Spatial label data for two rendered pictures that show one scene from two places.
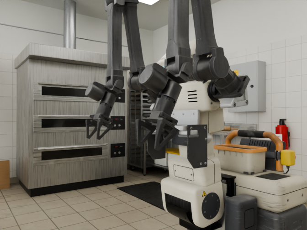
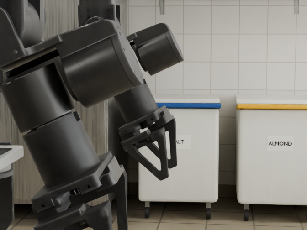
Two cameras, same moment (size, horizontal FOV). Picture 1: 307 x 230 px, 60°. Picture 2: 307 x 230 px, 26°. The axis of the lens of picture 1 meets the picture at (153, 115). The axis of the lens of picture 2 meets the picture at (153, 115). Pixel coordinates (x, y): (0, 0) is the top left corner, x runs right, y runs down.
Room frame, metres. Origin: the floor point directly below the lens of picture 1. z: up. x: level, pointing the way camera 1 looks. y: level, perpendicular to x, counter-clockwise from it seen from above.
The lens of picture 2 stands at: (1.54, 0.69, 1.21)
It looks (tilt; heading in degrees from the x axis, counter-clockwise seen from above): 7 degrees down; 222
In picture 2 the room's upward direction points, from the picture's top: straight up
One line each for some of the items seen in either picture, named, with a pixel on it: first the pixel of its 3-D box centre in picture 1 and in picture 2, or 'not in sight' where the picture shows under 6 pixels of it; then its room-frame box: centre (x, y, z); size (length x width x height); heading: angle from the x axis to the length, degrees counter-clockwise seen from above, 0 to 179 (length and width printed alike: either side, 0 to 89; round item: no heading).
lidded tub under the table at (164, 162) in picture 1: (169, 156); not in sight; (4.80, -0.29, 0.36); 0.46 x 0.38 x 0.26; 124
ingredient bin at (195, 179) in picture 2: not in sight; (179, 154); (-1.90, -2.16, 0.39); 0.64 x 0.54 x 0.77; 38
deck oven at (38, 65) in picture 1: (74, 121); not in sight; (4.25, 1.26, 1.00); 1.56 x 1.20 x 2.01; 126
